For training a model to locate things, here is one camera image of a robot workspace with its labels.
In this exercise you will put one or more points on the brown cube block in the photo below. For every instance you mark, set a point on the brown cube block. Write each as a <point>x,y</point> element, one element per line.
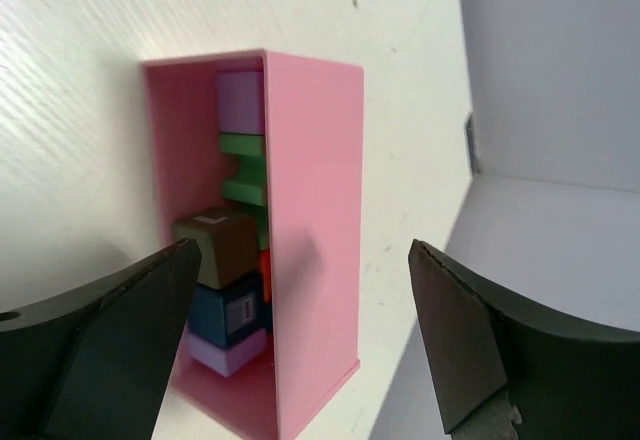
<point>228,243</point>

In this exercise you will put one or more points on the purple cube block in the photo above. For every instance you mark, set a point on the purple cube block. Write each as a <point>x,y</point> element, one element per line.
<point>240,102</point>

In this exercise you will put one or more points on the green rectangular block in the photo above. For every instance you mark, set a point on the green rectangular block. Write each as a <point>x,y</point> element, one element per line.
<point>249,184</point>

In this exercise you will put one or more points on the pink plastic box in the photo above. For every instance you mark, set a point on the pink plastic box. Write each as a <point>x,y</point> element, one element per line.
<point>314,111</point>

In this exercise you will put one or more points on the blue cube block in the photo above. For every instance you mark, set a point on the blue cube block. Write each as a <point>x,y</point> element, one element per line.
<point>227,316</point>

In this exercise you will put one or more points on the orange cube block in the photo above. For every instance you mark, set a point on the orange cube block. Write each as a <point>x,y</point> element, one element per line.
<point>265,270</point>

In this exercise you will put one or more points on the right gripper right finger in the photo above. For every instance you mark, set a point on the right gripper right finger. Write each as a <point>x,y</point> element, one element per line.
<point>521,369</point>

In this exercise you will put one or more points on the small purple block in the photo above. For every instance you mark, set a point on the small purple block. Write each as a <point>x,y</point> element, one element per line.
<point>226,362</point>

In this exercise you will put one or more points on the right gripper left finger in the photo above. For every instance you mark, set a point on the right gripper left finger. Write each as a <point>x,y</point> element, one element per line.
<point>94,362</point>

